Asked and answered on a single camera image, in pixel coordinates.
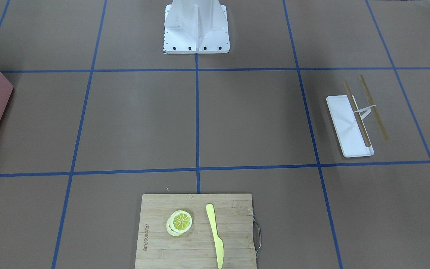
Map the yellow plastic knife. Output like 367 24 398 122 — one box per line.
205 203 225 269

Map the wooden cutting board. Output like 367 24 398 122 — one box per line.
135 194 257 269

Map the yellow lemon slice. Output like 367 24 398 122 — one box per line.
166 210 193 236

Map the white rectangular tray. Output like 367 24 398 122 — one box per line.
326 95 375 157

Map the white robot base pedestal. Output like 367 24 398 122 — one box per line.
163 0 230 54

